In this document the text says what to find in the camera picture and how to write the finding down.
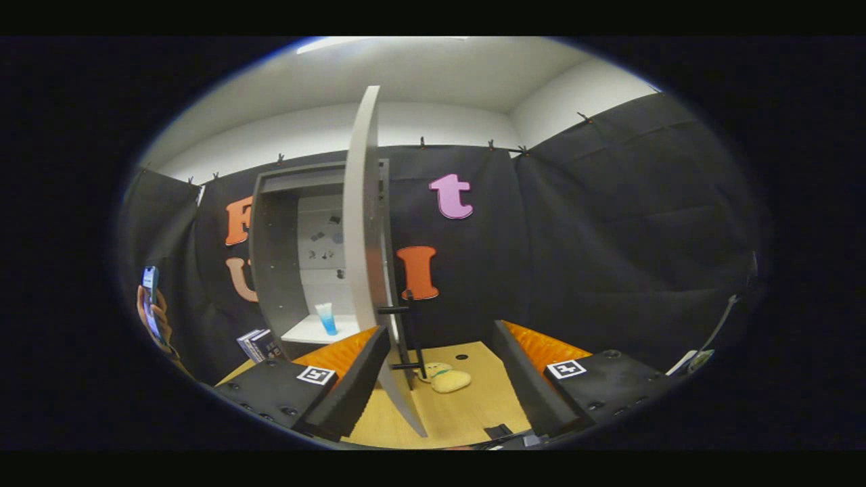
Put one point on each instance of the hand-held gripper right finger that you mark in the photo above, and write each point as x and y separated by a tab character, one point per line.
524	385

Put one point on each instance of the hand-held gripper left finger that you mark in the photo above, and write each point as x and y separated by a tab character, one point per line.
358	385

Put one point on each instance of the translucent blue cup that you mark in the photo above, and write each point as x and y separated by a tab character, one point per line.
327	321

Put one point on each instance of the white cabinet door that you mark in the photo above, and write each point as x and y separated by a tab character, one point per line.
358	203

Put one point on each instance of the smartphone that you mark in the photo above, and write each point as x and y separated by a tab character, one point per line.
149	277

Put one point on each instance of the small black object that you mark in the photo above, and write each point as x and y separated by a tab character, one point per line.
498	431

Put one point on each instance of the white cabinet shelf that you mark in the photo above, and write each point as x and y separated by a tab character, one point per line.
311	331

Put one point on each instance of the yellow plush toy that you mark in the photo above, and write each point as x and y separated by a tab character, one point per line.
450	381

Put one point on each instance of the dark blue book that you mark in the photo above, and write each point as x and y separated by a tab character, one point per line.
267	346

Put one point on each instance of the black backdrop cloth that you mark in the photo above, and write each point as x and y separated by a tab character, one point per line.
609	257

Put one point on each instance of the grey cabinet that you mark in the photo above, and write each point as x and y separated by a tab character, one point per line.
274	257

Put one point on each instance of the row of black cloth clips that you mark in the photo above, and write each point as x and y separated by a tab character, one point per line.
421	142

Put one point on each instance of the rectangular ceiling light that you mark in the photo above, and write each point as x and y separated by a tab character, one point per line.
352	42

